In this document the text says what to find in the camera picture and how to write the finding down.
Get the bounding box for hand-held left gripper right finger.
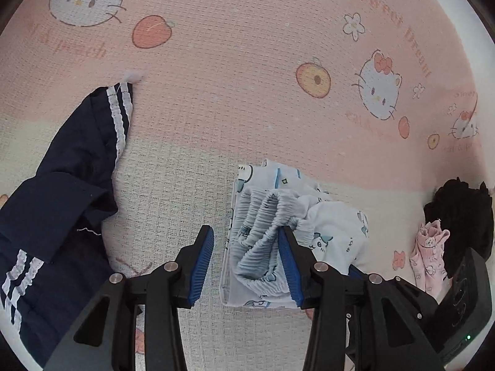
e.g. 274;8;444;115
282;226;443;371

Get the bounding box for light blue printed pajama top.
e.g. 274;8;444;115
220;160;333;310

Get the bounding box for pink printed pajama pants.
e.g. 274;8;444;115
410;218;451;294

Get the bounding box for pink printed sofa cover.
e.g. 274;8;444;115
0;0;495;371

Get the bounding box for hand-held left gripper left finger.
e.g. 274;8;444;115
42;225;214;371

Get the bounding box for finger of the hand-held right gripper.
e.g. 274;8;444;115
346;265;441;356

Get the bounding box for black fuzzy cloth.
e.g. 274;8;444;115
423;178;495;279

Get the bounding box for crumpled navy white-striped garment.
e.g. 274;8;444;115
0;83;134;368

